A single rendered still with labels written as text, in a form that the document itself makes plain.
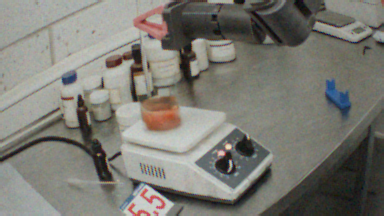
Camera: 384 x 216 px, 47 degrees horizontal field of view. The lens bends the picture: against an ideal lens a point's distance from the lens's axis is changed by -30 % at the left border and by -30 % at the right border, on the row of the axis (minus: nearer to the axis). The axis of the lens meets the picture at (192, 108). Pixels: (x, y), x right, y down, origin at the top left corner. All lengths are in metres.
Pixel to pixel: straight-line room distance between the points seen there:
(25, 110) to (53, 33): 0.21
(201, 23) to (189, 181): 0.23
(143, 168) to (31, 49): 0.50
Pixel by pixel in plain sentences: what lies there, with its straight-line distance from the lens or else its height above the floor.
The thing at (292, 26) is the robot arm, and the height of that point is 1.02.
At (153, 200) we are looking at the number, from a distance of 0.84.
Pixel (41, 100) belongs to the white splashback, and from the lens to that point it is 1.24.
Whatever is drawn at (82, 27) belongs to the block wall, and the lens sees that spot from 1.33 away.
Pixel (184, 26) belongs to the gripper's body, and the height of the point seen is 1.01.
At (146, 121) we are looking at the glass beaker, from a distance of 0.87.
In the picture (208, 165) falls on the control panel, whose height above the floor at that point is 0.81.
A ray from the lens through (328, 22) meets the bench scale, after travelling 1.64.
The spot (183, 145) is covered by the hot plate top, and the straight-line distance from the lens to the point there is 0.84.
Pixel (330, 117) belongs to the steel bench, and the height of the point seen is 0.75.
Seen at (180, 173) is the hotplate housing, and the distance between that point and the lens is 0.85.
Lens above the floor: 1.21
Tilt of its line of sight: 23 degrees down
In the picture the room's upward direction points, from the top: 8 degrees counter-clockwise
